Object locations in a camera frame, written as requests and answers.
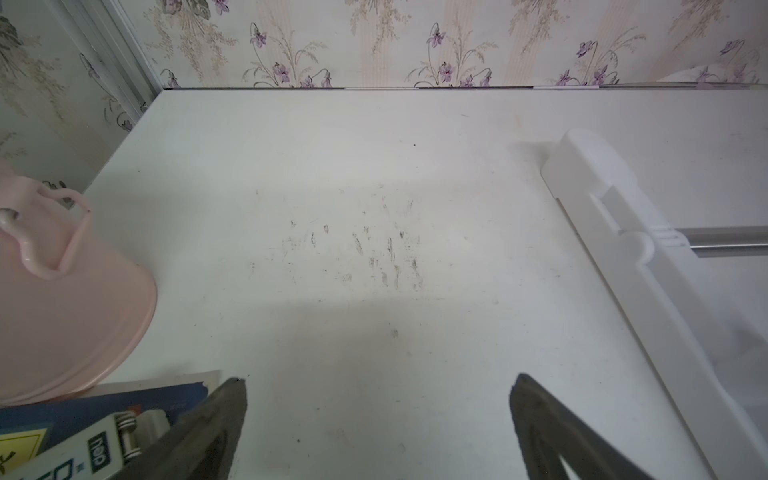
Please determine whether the white steel drying rack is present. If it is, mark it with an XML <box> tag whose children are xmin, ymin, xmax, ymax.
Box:
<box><xmin>541</xmin><ymin>129</ymin><xmax>767</xmax><ymax>479</ymax></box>

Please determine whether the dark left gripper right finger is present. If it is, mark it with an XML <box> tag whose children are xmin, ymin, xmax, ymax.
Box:
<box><xmin>509</xmin><ymin>373</ymin><xmax>650</xmax><ymax>479</ymax></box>

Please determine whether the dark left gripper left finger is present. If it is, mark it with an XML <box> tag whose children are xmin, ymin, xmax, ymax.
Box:
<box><xmin>114</xmin><ymin>377</ymin><xmax>248</xmax><ymax>480</ymax></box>

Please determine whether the grey white stapler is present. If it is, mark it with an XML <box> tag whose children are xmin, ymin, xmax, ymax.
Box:
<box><xmin>1</xmin><ymin>409</ymin><xmax>170</xmax><ymax>479</ymax></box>

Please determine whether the pink metal pen bucket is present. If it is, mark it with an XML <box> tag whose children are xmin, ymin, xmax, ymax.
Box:
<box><xmin>1</xmin><ymin>173</ymin><xmax>158</xmax><ymax>407</ymax></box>

